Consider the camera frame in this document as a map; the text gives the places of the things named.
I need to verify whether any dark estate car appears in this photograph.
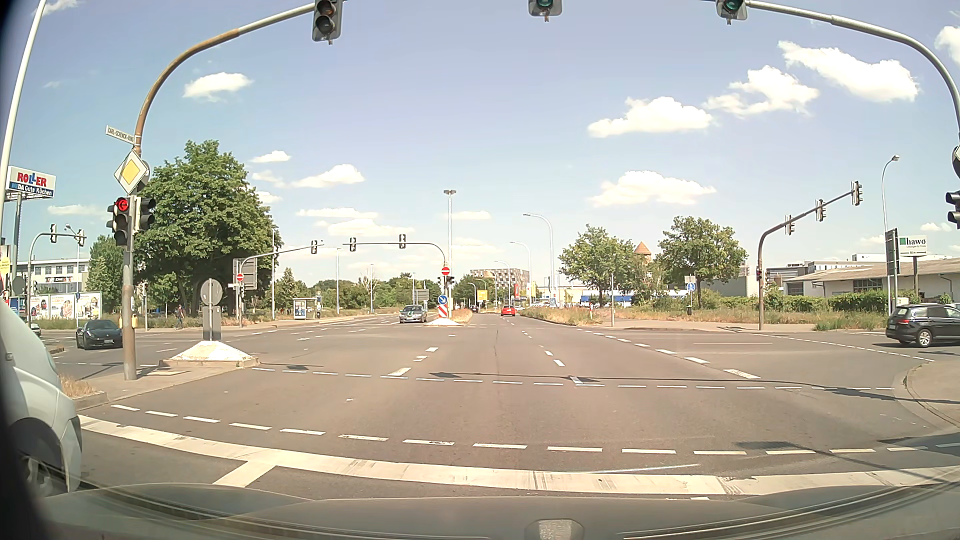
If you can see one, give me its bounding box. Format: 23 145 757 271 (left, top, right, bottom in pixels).
885 303 960 349

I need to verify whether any curved street lamp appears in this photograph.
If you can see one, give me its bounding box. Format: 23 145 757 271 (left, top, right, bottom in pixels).
522 213 558 307

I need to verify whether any pavement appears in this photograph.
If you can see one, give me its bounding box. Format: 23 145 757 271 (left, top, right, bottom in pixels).
903 358 960 430

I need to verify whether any row of trees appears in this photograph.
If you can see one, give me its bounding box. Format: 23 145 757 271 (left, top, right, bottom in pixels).
274 267 496 312

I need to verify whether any tall floodlight mast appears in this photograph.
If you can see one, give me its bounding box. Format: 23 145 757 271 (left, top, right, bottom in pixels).
442 189 457 271

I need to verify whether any traffic light with priority sign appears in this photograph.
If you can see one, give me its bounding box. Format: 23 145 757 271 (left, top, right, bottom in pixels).
105 0 345 381

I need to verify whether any kerbed traffic island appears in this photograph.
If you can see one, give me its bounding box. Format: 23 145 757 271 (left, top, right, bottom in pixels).
58 339 261 411

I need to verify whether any black sports car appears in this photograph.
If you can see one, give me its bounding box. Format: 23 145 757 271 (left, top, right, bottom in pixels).
75 318 123 351

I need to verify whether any low grey commercial building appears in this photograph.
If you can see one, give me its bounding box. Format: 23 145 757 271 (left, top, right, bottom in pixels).
780 257 960 303

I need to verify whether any distant multistorey building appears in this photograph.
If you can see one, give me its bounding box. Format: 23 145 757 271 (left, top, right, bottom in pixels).
469 267 531 301

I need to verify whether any company sign on post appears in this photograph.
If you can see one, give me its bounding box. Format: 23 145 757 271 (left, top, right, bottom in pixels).
897 234 930 301

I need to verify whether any direction sign board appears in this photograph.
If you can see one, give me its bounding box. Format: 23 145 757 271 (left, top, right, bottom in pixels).
232 257 258 327

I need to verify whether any hedge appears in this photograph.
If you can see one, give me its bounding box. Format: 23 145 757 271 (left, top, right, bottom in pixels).
705 289 954 315

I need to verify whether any large green tree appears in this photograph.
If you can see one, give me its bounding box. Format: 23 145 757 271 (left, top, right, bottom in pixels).
133 139 284 316

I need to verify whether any white office building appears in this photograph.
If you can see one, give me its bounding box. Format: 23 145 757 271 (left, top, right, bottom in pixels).
15 258 93 295

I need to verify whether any billboard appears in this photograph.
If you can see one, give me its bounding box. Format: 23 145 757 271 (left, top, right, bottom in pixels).
27 291 103 322

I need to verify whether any round sign on post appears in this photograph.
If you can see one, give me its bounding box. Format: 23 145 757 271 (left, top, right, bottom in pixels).
199 278 225 343

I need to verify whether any store sign on pole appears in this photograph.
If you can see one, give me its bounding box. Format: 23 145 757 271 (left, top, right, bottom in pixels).
3 165 57 316

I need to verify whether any white van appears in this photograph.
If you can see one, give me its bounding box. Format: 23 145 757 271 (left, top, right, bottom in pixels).
0 301 84 498

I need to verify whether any pale lamp post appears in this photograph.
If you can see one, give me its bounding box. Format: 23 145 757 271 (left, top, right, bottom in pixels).
0 0 48 249

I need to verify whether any grass verge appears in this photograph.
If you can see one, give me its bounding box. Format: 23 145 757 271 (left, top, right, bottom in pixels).
520 306 888 333

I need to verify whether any traffic island with bollard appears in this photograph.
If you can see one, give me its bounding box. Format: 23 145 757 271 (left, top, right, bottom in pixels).
426 294 463 327

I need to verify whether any car's own bonnet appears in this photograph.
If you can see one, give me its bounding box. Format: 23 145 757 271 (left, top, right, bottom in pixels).
37 480 960 540

